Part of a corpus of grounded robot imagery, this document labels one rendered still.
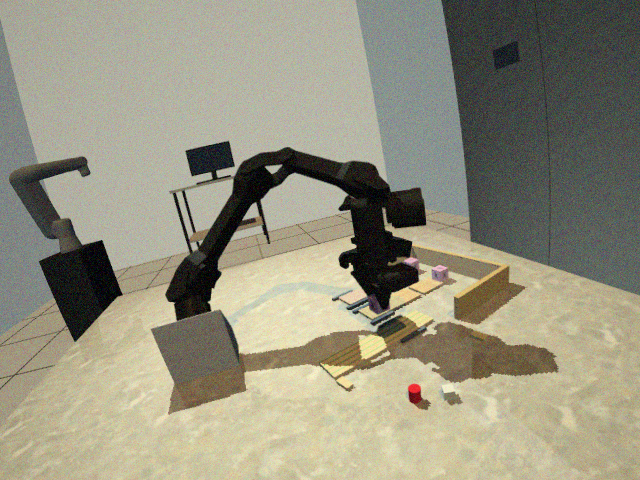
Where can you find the purple cube with black x marks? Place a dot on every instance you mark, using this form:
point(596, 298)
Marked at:
point(374, 305)

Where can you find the red cylinder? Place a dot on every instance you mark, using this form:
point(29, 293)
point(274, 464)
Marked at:
point(414, 391)

